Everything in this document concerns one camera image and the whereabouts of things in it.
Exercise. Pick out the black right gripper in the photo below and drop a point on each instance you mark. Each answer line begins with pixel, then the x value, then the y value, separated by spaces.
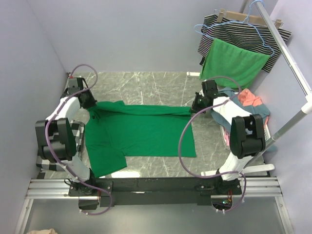
pixel 194 108

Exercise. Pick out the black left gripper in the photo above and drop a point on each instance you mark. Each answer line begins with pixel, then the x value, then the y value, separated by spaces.
pixel 92 102

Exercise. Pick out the green t-shirt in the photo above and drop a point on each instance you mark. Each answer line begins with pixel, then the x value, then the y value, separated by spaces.
pixel 116 131

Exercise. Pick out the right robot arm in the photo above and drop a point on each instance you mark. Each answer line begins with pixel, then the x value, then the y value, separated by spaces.
pixel 246 130

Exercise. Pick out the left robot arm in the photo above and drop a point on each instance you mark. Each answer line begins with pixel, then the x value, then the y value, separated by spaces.
pixel 55 138

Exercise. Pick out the black white checkered shirt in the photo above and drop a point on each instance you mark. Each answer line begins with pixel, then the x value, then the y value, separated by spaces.
pixel 78 132

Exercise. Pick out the green towel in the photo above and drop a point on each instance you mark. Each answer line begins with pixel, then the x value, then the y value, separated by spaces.
pixel 232 65

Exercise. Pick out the coral orange garment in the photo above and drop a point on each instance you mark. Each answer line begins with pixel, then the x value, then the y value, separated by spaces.
pixel 247 98

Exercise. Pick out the pink garment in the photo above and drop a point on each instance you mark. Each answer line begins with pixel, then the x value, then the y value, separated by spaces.
pixel 226 136

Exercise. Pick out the teal blue garment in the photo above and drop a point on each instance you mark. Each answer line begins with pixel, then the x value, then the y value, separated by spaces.
pixel 263 109

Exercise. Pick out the black white striped shirt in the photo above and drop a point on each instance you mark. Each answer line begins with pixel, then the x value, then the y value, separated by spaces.
pixel 240 35

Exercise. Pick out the wooden clip hanger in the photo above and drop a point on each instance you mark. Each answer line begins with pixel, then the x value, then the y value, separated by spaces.
pixel 222 13

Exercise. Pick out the black base beam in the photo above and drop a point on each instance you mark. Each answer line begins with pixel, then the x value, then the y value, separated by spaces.
pixel 152 191

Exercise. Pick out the silver clothes rack pole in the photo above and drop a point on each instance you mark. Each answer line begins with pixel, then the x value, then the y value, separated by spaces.
pixel 287 88

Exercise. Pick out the beige cloth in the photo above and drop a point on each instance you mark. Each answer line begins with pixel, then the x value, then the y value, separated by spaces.
pixel 44 231

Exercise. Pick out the blue wire hanger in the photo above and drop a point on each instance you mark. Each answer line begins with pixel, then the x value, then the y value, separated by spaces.
pixel 245 21

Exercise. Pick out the aluminium rail frame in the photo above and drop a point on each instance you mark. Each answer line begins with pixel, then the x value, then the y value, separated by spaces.
pixel 47 205

